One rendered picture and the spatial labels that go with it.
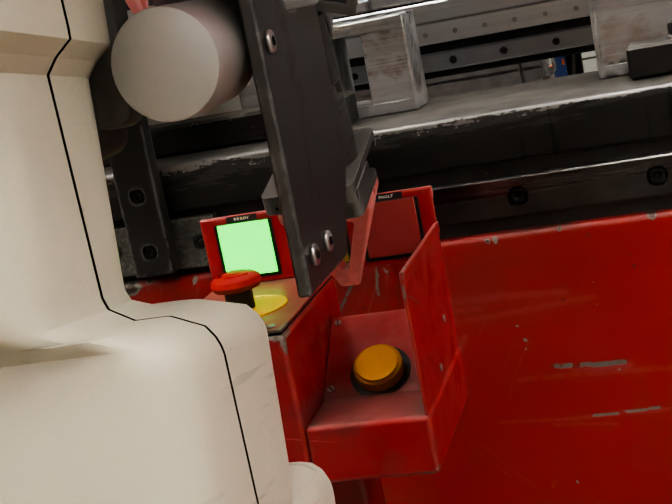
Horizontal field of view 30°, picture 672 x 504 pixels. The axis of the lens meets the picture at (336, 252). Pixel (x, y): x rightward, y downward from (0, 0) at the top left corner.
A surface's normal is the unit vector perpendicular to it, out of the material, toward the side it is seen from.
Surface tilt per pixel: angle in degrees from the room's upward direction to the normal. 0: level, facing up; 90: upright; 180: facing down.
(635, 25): 90
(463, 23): 90
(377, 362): 35
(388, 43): 90
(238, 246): 90
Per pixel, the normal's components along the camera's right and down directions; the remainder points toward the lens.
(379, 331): -0.29, -0.65
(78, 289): 0.95, -0.14
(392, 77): -0.25, 0.25
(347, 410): -0.19, -0.96
